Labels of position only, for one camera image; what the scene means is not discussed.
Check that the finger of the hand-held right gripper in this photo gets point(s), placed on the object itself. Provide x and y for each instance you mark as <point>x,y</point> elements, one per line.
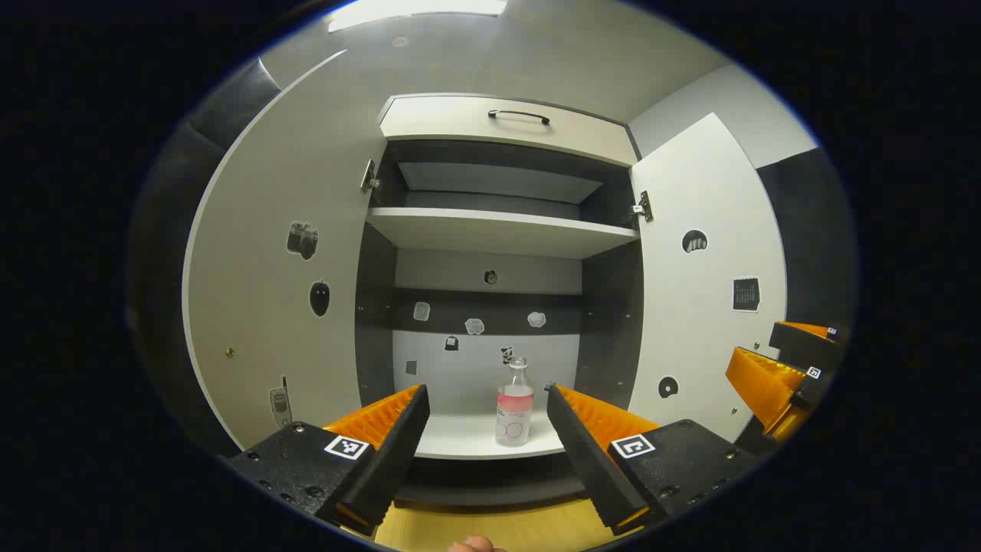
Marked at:
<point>801,345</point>
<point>766,387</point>

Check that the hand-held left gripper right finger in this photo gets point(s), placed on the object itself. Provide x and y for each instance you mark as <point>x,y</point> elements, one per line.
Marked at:
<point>582,460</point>

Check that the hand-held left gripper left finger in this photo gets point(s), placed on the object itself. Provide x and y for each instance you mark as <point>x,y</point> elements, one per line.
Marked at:
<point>395,460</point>

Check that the clear bottle with pink label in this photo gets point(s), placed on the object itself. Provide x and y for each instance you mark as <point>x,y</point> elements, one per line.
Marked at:
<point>513,422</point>

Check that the white cabinet door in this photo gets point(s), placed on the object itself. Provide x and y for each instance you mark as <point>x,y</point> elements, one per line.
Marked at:
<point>253,192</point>
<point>713,192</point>

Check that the metal door hinge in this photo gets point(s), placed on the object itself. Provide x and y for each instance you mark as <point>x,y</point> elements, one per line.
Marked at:
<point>370,178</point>
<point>644,207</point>

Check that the white cabinet drawer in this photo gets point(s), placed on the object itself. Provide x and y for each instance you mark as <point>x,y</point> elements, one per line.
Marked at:
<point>444,123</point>

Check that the black backdrop cloth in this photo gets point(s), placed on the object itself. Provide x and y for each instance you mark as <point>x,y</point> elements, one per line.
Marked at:
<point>176,230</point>

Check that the ceiling light panel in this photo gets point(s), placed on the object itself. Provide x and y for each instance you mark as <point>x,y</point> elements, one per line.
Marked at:
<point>414,9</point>

